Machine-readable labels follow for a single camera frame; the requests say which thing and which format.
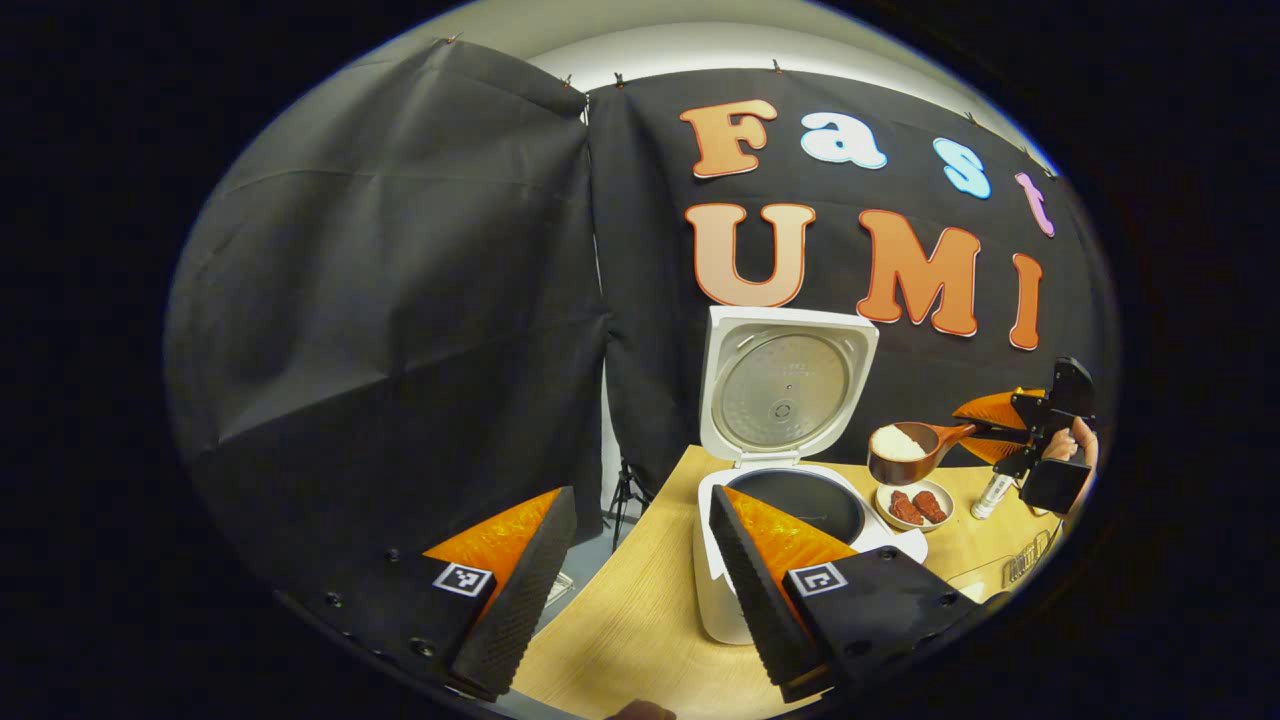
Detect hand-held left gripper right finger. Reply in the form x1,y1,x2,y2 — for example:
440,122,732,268
708,485,986,703

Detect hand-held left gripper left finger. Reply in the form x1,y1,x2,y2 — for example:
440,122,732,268
275,487,579,701

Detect wooden spoon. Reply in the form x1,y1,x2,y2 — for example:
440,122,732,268
867,421,976,487

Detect white rice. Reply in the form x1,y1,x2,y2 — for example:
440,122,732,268
872,424,927,462

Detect wire chopstick holder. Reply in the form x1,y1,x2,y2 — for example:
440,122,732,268
1005,530,1061,586

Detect white rice cooker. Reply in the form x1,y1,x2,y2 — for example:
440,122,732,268
692,306,929,646

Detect clear rice container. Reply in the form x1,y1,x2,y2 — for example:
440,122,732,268
945,555,1013,601

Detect white drink bottle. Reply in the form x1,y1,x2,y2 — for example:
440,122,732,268
970,472,1013,521

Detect white plate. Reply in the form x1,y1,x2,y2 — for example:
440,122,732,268
875,480,955,532

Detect black tripod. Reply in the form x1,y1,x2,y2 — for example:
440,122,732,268
603,455,656,551

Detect black backdrop cloth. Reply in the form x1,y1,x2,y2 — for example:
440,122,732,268
165,40,1116,601

